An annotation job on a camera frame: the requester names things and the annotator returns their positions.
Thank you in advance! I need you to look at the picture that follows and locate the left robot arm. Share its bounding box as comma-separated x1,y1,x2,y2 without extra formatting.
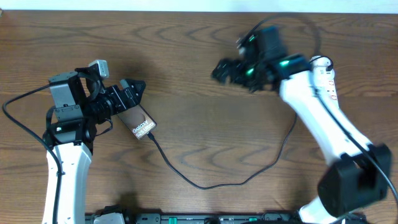
42,65,146,223

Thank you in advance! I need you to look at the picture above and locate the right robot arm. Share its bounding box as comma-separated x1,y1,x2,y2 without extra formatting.
211,27,396,223

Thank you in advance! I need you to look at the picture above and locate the white USB charger adapter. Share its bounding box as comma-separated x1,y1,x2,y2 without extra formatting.
310,55,335,79

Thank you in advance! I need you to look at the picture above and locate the white power strip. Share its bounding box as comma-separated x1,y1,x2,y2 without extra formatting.
313,67,339,108

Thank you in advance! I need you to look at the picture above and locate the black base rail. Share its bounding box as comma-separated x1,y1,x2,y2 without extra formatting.
84,205,368,224

